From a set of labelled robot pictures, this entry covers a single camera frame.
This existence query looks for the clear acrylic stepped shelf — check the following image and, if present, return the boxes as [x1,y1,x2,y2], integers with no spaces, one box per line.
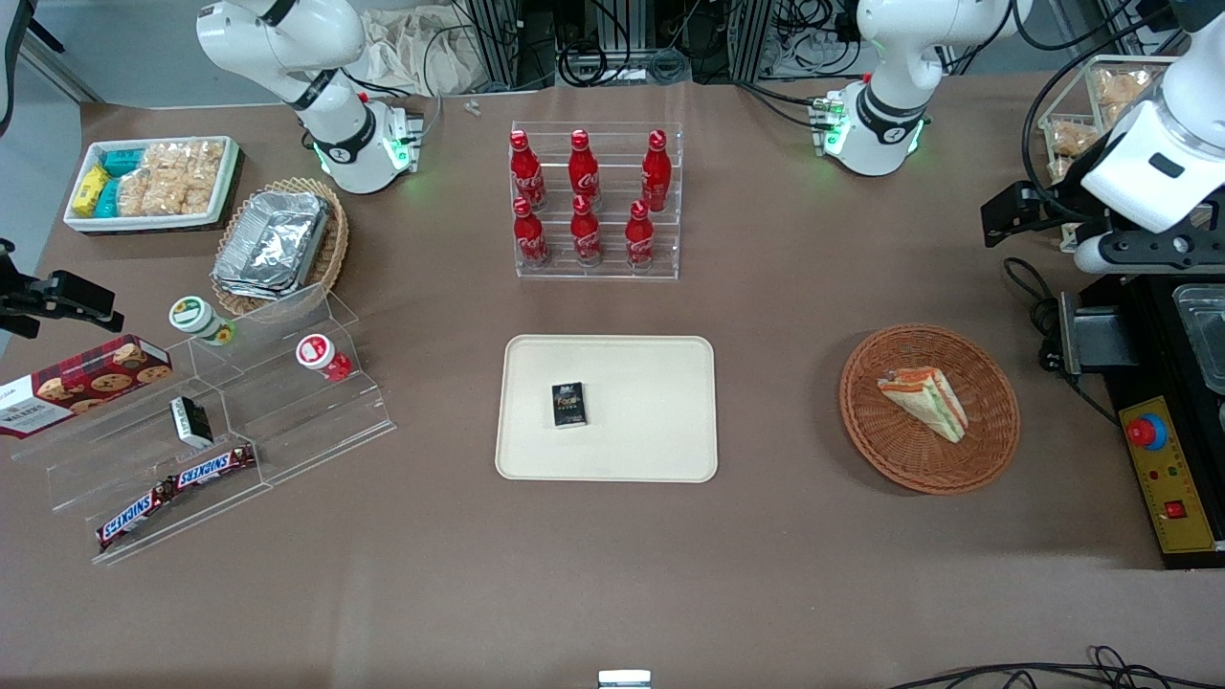
[13,281,399,567]

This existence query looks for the small black card box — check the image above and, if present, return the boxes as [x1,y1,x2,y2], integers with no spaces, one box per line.
[550,381,588,430]

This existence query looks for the clear plastic container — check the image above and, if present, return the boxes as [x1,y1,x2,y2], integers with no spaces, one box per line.
[1171,283,1225,370]

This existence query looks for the green lid yogurt cup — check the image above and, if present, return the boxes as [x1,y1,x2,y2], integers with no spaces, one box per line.
[168,296,236,346]

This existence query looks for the white snack bin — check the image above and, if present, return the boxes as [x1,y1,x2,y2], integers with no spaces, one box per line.
[63,136,241,234]

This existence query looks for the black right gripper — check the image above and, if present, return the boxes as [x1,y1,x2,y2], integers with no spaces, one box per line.
[0,270,126,340]

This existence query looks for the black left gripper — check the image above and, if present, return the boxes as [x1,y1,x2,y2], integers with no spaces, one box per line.
[980,179,1119,249]

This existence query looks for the oval wicker basket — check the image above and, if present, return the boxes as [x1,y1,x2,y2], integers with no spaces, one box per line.
[210,176,350,318]

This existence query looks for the beige plastic tray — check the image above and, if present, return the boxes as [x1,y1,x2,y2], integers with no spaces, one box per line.
[494,333,720,484]

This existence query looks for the yellow control panel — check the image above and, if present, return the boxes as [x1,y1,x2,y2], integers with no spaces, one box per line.
[1117,394,1223,557]

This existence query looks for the triangle sandwich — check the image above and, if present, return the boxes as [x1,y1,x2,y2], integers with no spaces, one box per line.
[877,367,970,445]

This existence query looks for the red cola bottle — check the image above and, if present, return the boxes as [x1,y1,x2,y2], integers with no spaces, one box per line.
[511,195,552,268]
[568,128,603,208]
[625,198,657,270]
[509,129,547,211]
[569,193,605,267]
[640,128,674,212]

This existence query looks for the stacked foil containers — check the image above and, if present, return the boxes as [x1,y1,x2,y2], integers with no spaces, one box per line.
[212,190,332,300]

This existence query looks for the red cookie box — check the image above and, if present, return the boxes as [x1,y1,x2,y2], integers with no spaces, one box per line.
[0,334,174,440]

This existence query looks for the clear rice cracker bag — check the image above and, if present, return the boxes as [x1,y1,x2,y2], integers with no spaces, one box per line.
[115,141,227,217]

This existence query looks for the white cloth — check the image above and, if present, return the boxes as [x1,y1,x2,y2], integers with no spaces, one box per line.
[356,8,481,98]

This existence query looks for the snickers bar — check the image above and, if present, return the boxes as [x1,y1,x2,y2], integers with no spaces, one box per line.
[95,478,179,552]
[169,442,258,492]

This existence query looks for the red emergency stop button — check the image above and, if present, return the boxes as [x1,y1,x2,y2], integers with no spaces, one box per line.
[1125,412,1169,453]

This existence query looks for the small black white box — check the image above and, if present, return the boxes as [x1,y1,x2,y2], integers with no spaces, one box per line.
[169,394,215,450]

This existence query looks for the aluminium frame post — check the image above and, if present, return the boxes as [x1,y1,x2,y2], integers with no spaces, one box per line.
[729,0,778,83]
[467,0,558,89]

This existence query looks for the black cable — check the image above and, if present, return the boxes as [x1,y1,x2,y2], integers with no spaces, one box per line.
[1002,256,1123,428]

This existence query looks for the black floor cables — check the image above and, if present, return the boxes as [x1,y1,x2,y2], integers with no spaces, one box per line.
[888,645,1225,689]

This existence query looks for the round brown wicker basket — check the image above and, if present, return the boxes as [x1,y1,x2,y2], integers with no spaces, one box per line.
[838,323,1022,496]

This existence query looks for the yellow snack pack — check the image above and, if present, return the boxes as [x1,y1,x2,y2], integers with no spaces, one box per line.
[72,164,112,217]

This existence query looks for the clear acrylic bottle rack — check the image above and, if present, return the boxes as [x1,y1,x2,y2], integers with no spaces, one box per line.
[509,121,686,281]

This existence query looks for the black control box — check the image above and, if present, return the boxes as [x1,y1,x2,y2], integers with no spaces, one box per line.
[1058,272,1225,571]

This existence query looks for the wrapped bread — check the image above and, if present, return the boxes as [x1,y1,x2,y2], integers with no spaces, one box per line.
[1051,65,1164,159]

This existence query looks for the red lid yogurt cup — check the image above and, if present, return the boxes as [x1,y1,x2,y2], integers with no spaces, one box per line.
[295,333,354,383]

